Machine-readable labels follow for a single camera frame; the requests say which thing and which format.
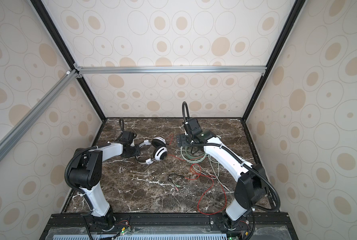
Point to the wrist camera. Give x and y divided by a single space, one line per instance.
192 127
126 137

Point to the black vertical frame post left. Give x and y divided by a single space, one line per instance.
62 47

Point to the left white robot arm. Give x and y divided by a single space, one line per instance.
83 174

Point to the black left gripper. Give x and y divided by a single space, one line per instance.
137 147

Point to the black vertical frame post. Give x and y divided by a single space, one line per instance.
62 47
284 34

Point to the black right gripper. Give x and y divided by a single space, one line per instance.
182 141

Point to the white black headphones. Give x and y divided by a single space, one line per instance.
160 151

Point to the silver aluminium rail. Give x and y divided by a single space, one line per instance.
11 139
172 70

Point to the silver aluminium rail left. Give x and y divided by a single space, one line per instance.
11 139

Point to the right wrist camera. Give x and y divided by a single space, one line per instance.
192 127

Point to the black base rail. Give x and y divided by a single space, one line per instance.
168 226

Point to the mint green headphones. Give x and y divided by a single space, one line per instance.
194 155

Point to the silver aluminium rail back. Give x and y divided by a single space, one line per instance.
172 70

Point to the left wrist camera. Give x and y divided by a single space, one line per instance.
126 137

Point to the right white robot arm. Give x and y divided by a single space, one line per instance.
251 183

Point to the black vertical frame post right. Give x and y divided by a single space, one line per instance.
284 34

